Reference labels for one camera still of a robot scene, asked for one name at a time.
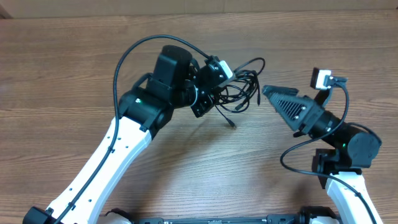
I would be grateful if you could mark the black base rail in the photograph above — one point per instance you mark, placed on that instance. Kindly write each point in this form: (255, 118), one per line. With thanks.
(270, 219)

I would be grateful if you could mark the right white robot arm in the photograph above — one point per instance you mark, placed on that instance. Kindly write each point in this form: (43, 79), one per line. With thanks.
(339, 168)

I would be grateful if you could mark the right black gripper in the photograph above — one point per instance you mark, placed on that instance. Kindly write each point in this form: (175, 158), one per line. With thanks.
(296, 116)

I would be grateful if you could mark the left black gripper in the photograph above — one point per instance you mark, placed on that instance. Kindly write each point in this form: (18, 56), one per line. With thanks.
(207, 101)

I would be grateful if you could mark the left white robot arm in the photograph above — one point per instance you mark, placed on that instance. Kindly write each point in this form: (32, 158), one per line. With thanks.
(177, 81)

